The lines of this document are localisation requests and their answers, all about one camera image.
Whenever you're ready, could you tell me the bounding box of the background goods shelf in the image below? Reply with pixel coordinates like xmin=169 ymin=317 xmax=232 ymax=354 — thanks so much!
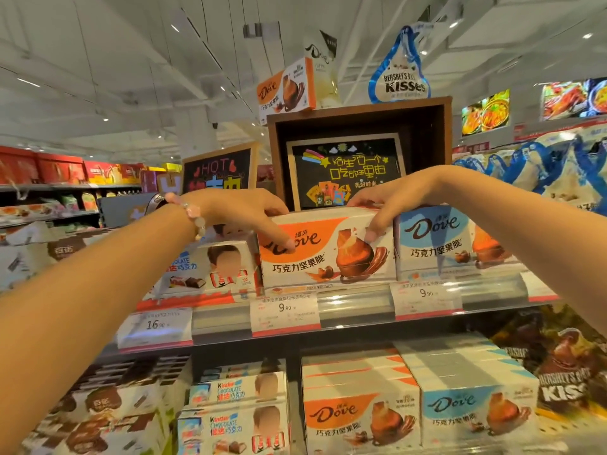
xmin=0 ymin=184 xmax=143 ymax=229

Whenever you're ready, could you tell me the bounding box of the brown wooden display crate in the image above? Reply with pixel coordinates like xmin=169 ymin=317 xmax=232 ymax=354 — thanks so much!
xmin=267 ymin=96 xmax=453 ymax=213

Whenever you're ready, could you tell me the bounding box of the person's right forearm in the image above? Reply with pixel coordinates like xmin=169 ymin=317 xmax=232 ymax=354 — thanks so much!
xmin=438 ymin=166 xmax=607 ymax=338

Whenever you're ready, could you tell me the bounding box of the pile of dark chocolate bags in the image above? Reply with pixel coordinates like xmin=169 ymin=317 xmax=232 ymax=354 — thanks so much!
xmin=491 ymin=304 xmax=607 ymax=424

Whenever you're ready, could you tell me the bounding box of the white price tag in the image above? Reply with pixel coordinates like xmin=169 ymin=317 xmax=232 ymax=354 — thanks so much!
xmin=519 ymin=271 xmax=561 ymax=304
xmin=249 ymin=293 xmax=322 ymax=338
xmin=117 ymin=307 xmax=194 ymax=351
xmin=389 ymin=278 xmax=464 ymax=321

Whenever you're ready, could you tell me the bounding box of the grey store shelf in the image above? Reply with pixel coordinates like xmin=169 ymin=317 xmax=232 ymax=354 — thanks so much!
xmin=99 ymin=272 xmax=562 ymax=363

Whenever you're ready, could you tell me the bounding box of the row of red gift boxes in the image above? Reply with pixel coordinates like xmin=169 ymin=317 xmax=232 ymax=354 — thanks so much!
xmin=0 ymin=146 xmax=183 ymax=186

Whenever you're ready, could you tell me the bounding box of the stack of white bar boxes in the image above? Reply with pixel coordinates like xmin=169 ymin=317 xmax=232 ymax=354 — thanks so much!
xmin=177 ymin=359 xmax=291 ymax=455

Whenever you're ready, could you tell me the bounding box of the pink bead bracelet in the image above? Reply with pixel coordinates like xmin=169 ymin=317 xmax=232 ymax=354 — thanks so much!
xmin=165 ymin=192 xmax=207 ymax=242

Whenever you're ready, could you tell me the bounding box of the stack of blue boxes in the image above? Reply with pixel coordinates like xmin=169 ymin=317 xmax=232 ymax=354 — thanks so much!
xmin=394 ymin=332 xmax=540 ymax=449

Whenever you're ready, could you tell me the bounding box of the blue chocolate box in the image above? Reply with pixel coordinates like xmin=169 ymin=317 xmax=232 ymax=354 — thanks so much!
xmin=394 ymin=205 xmax=523 ymax=281

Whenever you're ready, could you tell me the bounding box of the person's right hand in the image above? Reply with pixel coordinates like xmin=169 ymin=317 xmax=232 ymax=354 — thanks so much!
xmin=347 ymin=166 xmax=450 ymax=243

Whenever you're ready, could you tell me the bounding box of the row of blue white bags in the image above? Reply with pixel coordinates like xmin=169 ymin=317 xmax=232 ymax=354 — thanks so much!
xmin=452 ymin=135 xmax=607 ymax=217

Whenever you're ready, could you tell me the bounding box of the stack of orange boxes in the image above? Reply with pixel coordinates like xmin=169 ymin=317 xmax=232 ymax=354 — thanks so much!
xmin=301 ymin=348 xmax=423 ymax=455

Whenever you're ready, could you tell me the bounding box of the pile of white brown cartons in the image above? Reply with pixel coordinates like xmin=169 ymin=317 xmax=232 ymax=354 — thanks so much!
xmin=0 ymin=221 xmax=117 ymax=293

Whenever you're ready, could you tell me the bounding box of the blue drop-shaped sign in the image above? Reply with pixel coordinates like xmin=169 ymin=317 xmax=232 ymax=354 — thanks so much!
xmin=368 ymin=25 xmax=432 ymax=104

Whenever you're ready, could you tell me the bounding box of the wooden framed chalkboard sign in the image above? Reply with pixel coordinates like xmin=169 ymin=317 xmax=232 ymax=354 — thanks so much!
xmin=181 ymin=141 xmax=260 ymax=195

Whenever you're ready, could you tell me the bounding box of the white display box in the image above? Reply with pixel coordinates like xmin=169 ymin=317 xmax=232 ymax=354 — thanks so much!
xmin=303 ymin=30 xmax=341 ymax=110

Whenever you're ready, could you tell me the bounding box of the framed chalkboard sign with drawings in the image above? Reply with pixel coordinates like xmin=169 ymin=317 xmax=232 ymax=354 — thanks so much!
xmin=286 ymin=133 xmax=407 ymax=212

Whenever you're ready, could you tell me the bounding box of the stack of brown white boxes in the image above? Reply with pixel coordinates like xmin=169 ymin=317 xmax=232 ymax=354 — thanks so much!
xmin=21 ymin=356 xmax=193 ymax=455

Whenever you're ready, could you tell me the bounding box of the orange display box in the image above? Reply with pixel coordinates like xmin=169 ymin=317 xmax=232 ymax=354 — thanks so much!
xmin=256 ymin=57 xmax=317 ymax=126

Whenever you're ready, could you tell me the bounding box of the person's left forearm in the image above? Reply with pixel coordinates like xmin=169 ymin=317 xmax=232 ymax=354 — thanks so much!
xmin=0 ymin=202 xmax=205 ymax=455

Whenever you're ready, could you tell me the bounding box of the person's left hand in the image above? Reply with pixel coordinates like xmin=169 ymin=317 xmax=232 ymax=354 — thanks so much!
xmin=200 ymin=188 xmax=296 ymax=254

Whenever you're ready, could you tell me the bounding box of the orange chocolate box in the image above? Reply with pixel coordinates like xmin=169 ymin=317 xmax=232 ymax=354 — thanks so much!
xmin=257 ymin=206 xmax=397 ymax=290

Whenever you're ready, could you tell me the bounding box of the wide lit food picture panel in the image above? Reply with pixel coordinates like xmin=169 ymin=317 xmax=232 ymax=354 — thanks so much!
xmin=540 ymin=77 xmax=607 ymax=122

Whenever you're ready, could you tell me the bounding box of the white chocolate bar box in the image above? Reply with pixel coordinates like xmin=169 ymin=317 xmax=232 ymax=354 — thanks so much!
xmin=159 ymin=240 xmax=263 ymax=300

